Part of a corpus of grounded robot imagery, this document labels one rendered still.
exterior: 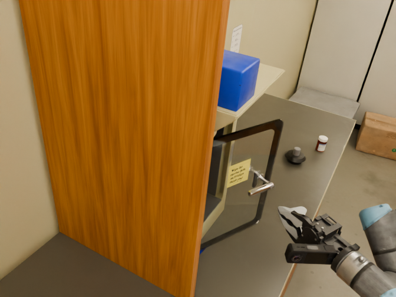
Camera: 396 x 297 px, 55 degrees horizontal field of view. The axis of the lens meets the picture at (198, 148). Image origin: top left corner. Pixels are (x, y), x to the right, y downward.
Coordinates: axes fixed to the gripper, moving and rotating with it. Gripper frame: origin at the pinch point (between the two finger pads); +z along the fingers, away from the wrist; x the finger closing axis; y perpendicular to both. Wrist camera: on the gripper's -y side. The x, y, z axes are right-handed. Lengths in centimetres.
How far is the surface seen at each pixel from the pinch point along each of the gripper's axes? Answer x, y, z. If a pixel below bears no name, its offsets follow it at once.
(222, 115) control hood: 29.9, -18.0, 7.4
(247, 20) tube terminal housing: 42, 3, 27
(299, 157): -22, 53, 36
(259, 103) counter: -26, 77, 88
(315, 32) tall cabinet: -32, 239, 189
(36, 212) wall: -16, -52, 47
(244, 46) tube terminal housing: 35.3, 4.0, 27.8
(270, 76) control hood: 30.9, 4.4, 17.1
